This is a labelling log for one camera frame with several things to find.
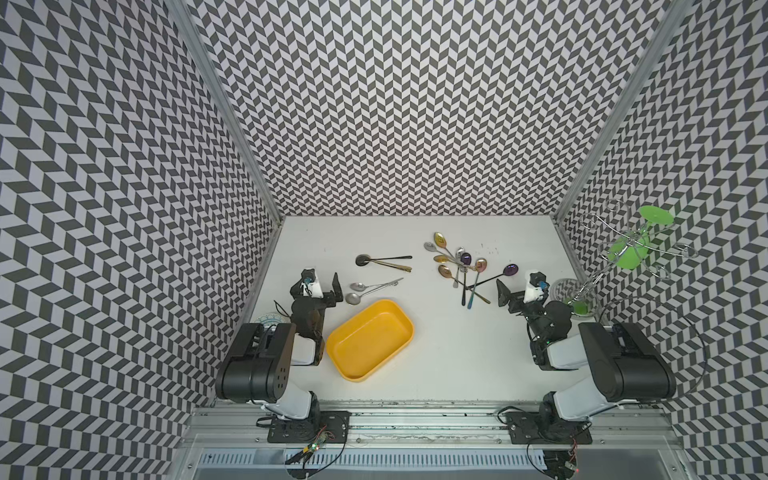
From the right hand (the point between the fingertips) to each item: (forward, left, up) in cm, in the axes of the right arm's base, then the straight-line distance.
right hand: (512, 279), depth 89 cm
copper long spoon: (+10, +18, -10) cm, 23 cm away
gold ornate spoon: (+16, +18, -11) cm, 26 cm away
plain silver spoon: (-1, +49, -9) cm, 50 cm away
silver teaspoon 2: (+16, +13, -7) cm, 21 cm away
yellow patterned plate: (-10, +74, -6) cm, 74 cm away
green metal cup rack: (-4, -21, +20) cm, 29 cm away
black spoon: (+15, +47, -9) cm, 50 cm away
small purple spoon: (+14, +10, -8) cm, 19 cm away
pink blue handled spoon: (+11, +6, -8) cm, 15 cm away
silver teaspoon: (+21, +22, -10) cm, 32 cm away
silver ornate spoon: (+4, +48, -9) cm, 49 cm away
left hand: (+2, +58, +1) cm, 58 cm away
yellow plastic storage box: (-16, +44, -11) cm, 48 cm away
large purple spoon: (+8, -3, -7) cm, 11 cm away
